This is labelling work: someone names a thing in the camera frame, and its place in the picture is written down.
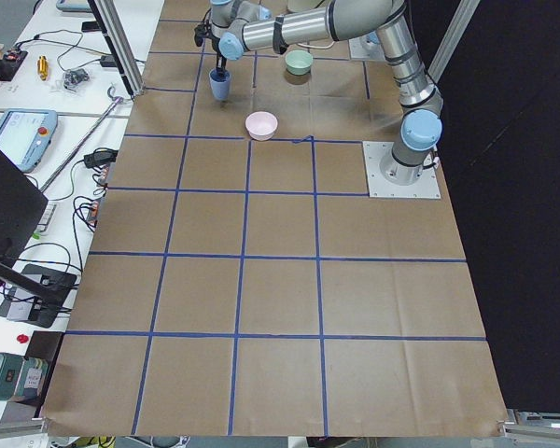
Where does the black monitor stand base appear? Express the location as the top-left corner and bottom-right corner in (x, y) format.
(0, 264), (77, 329)

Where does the green metal box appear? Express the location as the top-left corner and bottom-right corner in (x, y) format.
(0, 353), (49, 401)

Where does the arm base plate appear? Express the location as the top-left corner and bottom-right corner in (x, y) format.
(362, 141), (441, 200)
(348, 32), (386, 63)

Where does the yellow cylindrical tool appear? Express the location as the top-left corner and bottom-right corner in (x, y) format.
(36, 55), (49, 81)

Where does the green bowl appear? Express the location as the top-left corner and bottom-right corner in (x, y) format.
(285, 49), (314, 76)

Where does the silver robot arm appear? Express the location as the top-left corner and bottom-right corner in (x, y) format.
(360, 31), (380, 51)
(206, 0), (443, 186)

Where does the aluminium frame post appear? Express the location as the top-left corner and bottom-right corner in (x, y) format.
(88, 0), (145, 99)

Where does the blue cup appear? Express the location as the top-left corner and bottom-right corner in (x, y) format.
(209, 69), (231, 101)

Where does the blue teach pendant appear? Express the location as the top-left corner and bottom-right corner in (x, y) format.
(56, 0), (91, 13)
(0, 108), (58, 174)

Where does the pink bowl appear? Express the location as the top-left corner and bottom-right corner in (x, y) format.
(245, 111), (278, 141)

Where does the black smartphone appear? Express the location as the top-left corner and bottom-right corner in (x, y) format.
(81, 21), (101, 33)

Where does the black power adapter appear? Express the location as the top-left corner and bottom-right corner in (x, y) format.
(83, 148), (119, 168)

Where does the black circuit board box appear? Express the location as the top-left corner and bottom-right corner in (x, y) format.
(0, 49), (28, 82)

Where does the black monitor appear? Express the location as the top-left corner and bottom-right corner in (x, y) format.
(0, 150), (48, 268)

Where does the brown paper table cover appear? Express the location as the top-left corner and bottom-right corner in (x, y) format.
(44, 1), (506, 437)

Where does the metal rod with hook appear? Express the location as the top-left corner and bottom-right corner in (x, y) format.
(39, 84), (126, 193)

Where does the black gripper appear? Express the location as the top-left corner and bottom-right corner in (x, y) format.
(216, 53), (227, 75)

